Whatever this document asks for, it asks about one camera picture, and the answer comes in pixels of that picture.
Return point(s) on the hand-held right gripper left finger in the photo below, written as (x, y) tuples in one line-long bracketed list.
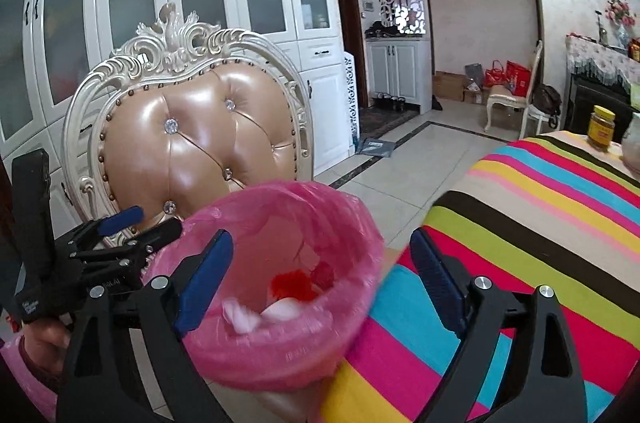
[(205, 283)]

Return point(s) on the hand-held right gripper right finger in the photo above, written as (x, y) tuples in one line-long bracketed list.
[(440, 283)]

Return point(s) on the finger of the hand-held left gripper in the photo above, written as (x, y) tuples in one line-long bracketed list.
[(160, 233), (120, 218)]

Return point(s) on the pink-lined trash bin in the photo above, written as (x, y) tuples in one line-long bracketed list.
[(280, 353)]

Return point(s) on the person's left forearm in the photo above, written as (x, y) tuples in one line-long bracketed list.
[(25, 383)]

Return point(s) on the person's left hand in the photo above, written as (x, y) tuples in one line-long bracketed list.
[(45, 338)]

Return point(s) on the white crumpled wrapper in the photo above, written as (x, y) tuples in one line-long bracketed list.
[(280, 313)]

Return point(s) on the orange plastic piece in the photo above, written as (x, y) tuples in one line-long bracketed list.
[(290, 285)]

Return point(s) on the ornate beige leather chair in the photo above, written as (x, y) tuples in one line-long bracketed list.
[(200, 143)]

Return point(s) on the striped colourful tablecloth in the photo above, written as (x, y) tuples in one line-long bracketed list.
[(525, 213)]

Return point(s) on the pink foam net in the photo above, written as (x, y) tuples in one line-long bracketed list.
[(325, 275)]

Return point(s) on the grey packet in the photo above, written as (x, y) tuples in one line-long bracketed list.
[(376, 146)]

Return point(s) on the dark doormat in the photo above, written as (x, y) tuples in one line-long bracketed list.
[(385, 120)]

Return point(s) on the row of dark shoes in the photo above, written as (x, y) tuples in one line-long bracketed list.
[(392, 102)]

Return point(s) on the small cardboard box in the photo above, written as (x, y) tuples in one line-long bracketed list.
[(474, 95)]

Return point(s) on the large cardboard box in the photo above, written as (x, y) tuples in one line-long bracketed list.
[(448, 85)]

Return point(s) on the white dining chair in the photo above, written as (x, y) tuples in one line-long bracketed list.
[(505, 95)]

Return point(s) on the white printed tall box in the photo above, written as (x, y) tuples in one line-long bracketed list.
[(351, 103)]

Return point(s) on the dark handbag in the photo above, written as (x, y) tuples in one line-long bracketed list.
[(546, 100)]

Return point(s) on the grey shopping bag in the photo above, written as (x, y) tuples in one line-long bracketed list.
[(474, 74)]

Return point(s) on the small red gift bag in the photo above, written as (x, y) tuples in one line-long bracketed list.
[(494, 75)]

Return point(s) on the low white cabinet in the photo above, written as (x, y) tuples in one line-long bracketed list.
[(400, 68)]

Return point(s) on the large red gift bag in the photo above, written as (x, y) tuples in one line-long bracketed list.
[(517, 78)]

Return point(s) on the yellow-lidded jar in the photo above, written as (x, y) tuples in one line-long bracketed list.
[(602, 130)]

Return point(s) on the black piano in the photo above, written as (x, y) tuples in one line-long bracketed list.
[(595, 103)]

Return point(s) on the white plastic jug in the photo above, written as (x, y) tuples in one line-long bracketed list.
[(632, 143)]

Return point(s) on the dark clutter on cabinet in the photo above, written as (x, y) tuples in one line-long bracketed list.
[(380, 29)]

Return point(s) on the dark brown door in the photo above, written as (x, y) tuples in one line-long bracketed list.
[(347, 28)]

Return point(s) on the pale green bag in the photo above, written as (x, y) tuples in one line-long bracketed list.
[(635, 94)]

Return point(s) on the lace-trimmed floral cloth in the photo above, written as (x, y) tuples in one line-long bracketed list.
[(595, 55)]

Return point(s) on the red gift box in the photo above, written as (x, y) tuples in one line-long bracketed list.
[(635, 50)]

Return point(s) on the vase of pink flowers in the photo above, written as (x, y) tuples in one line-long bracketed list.
[(620, 15)]

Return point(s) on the wall thermostat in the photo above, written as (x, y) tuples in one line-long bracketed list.
[(368, 5)]

